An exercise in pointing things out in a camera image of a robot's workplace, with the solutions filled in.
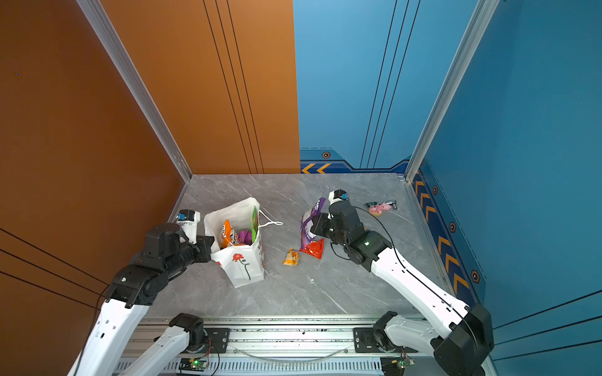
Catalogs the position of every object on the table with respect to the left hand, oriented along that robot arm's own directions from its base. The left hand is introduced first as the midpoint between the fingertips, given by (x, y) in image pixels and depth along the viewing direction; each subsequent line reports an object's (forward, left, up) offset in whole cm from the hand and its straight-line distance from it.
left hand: (213, 235), depth 71 cm
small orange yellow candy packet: (+3, -23, -21) cm, 31 cm away
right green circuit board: (-29, -58, -23) cm, 69 cm away
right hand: (+6, -29, +1) cm, 30 cm away
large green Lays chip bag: (+7, -11, -5) cm, 14 cm away
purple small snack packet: (+3, -29, -4) cm, 29 cm away
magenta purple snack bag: (+5, -7, -9) cm, 13 cm away
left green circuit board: (-30, +5, -25) cm, 40 cm away
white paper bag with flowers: (-5, -8, -10) cm, 13 cm away
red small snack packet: (+7, -32, -21) cm, 39 cm away
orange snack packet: (+2, -3, -2) cm, 4 cm away
